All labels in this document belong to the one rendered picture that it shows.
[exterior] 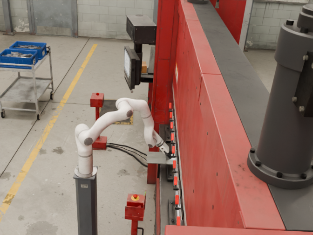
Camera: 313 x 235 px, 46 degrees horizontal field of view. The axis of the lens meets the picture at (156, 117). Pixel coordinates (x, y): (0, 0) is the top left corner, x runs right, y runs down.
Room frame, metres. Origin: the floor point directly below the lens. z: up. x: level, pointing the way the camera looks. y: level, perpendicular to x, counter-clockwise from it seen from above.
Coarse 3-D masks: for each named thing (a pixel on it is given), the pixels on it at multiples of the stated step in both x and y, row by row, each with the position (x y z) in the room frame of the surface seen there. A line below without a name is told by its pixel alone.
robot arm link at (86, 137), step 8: (120, 104) 2.65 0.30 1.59; (128, 104) 2.64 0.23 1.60; (112, 112) 2.58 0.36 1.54; (120, 112) 2.56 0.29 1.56; (128, 112) 2.56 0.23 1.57; (96, 120) 2.56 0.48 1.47; (104, 120) 2.55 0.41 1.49; (112, 120) 2.56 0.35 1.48; (120, 120) 2.59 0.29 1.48; (96, 128) 2.49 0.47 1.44; (104, 128) 2.54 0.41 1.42; (80, 136) 2.43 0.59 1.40; (88, 136) 2.42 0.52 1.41; (96, 136) 2.47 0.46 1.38; (88, 144) 2.41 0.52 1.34
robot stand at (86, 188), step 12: (84, 180) 2.42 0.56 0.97; (96, 180) 2.55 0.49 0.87; (84, 192) 2.42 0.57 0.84; (96, 192) 2.54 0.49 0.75; (84, 204) 2.42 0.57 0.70; (96, 204) 2.53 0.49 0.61; (84, 216) 2.42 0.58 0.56; (96, 216) 2.52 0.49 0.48; (84, 228) 2.42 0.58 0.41; (96, 228) 2.51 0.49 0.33
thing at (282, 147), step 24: (288, 24) 0.92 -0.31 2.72; (312, 24) 0.86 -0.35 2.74; (288, 48) 0.86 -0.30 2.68; (312, 48) 0.82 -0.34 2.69; (288, 72) 0.86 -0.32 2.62; (312, 72) 0.77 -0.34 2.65; (288, 96) 0.85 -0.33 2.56; (312, 96) 0.75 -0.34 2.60; (264, 120) 0.91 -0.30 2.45; (288, 120) 0.84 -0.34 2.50; (312, 120) 0.83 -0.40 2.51; (264, 144) 0.88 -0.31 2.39; (288, 144) 0.83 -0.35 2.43; (312, 144) 0.84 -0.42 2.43; (264, 168) 0.85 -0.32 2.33; (288, 168) 0.83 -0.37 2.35; (312, 168) 0.87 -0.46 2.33
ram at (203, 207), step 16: (176, 48) 3.59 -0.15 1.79; (176, 80) 3.22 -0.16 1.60; (192, 80) 2.05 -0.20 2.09; (176, 96) 3.06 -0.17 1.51; (192, 96) 1.97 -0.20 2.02; (176, 112) 2.89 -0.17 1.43; (192, 112) 1.88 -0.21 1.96; (176, 128) 2.74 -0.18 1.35; (192, 128) 1.80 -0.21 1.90; (192, 144) 1.73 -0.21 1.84; (208, 144) 1.30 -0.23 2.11; (192, 160) 1.65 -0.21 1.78; (208, 160) 1.25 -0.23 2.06; (192, 176) 1.58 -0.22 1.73; (208, 176) 1.21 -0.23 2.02; (192, 192) 1.52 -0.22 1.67; (208, 192) 1.16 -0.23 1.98; (192, 208) 1.45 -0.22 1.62; (208, 208) 1.11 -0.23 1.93; (192, 224) 1.39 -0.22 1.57; (208, 224) 1.07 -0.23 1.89; (224, 224) 0.87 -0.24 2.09
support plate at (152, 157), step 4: (148, 152) 2.86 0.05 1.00; (152, 152) 2.86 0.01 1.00; (156, 152) 2.87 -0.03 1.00; (160, 152) 2.87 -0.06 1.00; (148, 156) 2.80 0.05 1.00; (152, 156) 2.80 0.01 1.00; (156, 156) 2.81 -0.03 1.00; (160, 156) 2.81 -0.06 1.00; (164, 156) 2.82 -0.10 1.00; (148, 160) 2.73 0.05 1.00; (152, 160) 2.73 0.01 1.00; (156, 160) 2.74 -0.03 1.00; (160, 160) 2.74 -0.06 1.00; (164, 160) 2.75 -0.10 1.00; (168, 160) 2.75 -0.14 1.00; (172, 160) 2.76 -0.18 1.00; (168, 164) 2.70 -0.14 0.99; (172, 164) 2.71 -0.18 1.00
